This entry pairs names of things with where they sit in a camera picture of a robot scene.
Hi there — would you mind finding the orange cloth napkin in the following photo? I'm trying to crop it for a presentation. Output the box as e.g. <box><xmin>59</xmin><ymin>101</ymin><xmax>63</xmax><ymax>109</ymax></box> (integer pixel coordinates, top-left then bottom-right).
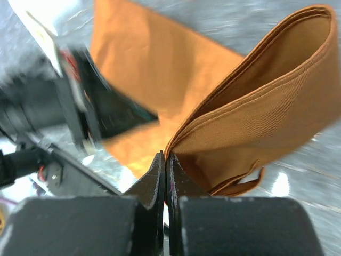
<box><xmin>91</xmin><ymin>1</ymin><xmax>340</xmax><ymax>196</ymax></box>

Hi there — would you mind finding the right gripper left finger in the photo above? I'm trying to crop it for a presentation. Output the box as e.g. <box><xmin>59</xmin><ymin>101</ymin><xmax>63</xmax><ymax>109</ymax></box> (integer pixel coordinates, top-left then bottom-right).
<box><xmin>125</xmin><ymin>151</ymin><xmax>165</xmax><ymax>255</ymax></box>

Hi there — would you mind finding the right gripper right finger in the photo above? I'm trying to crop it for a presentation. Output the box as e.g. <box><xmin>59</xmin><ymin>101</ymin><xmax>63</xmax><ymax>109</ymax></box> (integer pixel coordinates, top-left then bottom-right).
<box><xmin>166</xmin><ymin>154</ymin><xmax>212</xmax><ymax>255</ymax></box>

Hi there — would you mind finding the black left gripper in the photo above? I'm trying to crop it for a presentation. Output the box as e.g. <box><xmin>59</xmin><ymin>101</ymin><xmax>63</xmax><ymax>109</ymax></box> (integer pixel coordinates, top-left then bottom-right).
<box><xmin>56</xmin><ymin>48</ymin><xmax>158</xmax><ymax>153</ymax></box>

